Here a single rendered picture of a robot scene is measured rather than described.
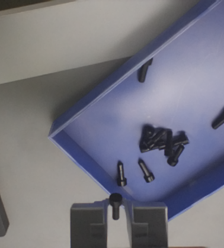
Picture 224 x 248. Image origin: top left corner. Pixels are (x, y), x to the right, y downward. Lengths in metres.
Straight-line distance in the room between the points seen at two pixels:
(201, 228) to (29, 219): 0.13
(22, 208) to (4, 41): 0.12
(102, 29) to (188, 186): 0.12
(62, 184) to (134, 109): 0.08
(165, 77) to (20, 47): 0.09
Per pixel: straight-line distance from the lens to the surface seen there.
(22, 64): 0.21
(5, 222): 0.27
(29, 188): 0.25
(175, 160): 0.22
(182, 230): 0.28
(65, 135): 0.22
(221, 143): 0.23
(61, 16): 0.20
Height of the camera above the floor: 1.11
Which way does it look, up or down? 64 degrees down
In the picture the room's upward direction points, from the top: 179 degrees clockwise
